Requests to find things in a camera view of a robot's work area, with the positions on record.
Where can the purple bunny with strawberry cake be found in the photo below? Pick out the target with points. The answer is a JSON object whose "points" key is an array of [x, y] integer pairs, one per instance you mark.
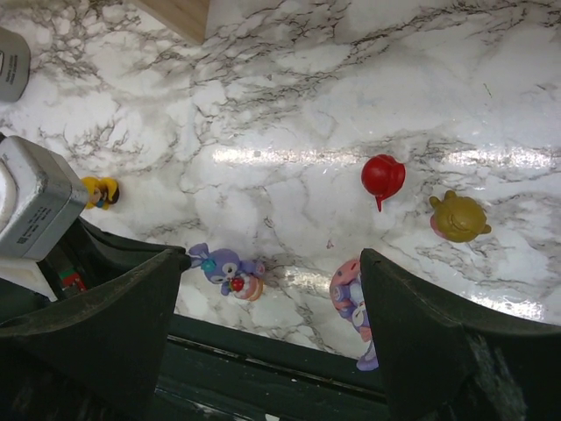
{"points": [[238, 277]]}

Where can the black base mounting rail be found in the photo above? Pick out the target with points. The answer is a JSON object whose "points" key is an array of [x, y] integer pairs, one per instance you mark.
{"points": [[210, 372]]}

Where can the yellow duck toy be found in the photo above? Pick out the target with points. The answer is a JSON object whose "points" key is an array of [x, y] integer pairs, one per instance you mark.
{"points": [[103, 192]]}

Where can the olive cupcake bear toy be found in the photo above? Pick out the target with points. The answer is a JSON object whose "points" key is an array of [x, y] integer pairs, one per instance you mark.
{"points": [[459, 219]]}

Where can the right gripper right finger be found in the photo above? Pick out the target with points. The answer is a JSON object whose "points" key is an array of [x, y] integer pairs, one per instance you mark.
{"points": [[443, 357]]}

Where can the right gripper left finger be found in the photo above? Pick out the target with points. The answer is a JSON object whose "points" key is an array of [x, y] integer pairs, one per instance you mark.
{"points": [[95, 356]]}

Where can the grey cup with print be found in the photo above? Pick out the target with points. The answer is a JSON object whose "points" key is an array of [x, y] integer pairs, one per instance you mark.
{"points": [[15, 65]]}

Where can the wooden two-tier shelf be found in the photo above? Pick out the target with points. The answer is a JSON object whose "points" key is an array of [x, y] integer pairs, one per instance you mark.
{"points": [[187, 18]]}

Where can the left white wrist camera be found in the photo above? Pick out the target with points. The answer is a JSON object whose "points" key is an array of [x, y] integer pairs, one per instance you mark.
{"points": [[41, 196]]}

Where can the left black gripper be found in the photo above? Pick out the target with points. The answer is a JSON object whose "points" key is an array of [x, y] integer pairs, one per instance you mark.
{"points": [[86, 257]]}

